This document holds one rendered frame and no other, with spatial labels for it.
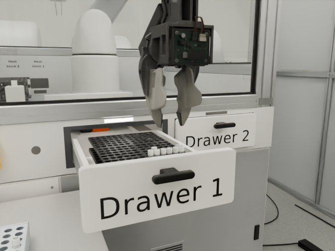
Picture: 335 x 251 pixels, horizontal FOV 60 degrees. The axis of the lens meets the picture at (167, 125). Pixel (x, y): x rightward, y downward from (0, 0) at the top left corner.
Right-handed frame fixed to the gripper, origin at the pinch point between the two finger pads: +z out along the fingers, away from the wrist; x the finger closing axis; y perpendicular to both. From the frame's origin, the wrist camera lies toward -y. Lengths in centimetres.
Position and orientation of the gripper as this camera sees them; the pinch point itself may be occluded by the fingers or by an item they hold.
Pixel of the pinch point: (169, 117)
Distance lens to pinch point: 47.5
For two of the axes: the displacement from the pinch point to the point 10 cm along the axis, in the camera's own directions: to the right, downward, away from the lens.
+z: 0.0, 9.8, 2.1
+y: 3.9, 1.9, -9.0
